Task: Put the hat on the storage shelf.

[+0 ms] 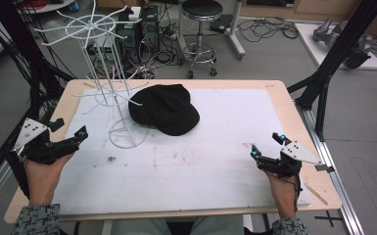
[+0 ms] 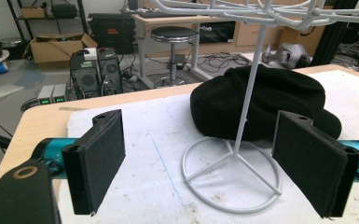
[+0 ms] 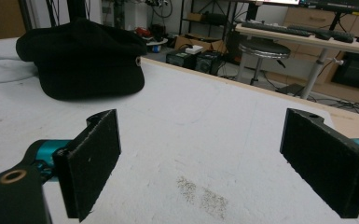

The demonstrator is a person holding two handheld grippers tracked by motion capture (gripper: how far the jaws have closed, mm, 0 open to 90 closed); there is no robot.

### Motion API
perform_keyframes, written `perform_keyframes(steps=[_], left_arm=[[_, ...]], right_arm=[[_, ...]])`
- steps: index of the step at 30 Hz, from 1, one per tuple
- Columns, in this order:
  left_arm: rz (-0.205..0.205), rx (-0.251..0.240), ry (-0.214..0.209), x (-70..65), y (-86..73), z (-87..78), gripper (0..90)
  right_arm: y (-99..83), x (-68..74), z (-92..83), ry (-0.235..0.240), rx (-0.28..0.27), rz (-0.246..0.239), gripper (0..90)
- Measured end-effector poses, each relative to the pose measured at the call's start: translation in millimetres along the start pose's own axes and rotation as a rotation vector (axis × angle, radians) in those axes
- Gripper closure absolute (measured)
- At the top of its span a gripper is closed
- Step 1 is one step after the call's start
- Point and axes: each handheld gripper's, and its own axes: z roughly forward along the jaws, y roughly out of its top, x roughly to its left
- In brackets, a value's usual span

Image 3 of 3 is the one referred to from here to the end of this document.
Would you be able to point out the computer monitor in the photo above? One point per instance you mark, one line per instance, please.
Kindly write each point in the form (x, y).
(279, 2)

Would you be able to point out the black metal shelf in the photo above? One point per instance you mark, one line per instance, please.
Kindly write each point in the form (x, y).
(211, 15)

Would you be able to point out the black cap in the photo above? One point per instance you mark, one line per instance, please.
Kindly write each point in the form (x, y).
(84, 60)

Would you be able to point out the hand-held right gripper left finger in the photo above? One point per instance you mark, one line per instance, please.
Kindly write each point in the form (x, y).
(88, 161)

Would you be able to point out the small white box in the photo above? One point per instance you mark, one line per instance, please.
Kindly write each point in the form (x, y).
(194, 48)

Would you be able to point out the wooden cabinet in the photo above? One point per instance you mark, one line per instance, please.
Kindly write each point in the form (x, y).
(326, 21)

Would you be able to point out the black equipment box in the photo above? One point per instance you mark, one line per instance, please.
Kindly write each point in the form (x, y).
(208, 62)
(180, 58)

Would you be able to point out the light wooden desk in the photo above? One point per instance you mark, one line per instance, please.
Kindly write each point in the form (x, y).
(307, 40)

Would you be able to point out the cardboard box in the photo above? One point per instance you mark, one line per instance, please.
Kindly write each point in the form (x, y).
(199, 42)

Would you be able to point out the black keyboard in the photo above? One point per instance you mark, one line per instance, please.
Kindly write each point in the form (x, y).
(321, 32)
(275, 29)

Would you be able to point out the round metal stool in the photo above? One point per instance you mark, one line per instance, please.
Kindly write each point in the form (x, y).
(262, 51)

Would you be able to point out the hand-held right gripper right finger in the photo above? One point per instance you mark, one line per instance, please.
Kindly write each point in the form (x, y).
(323, 155)

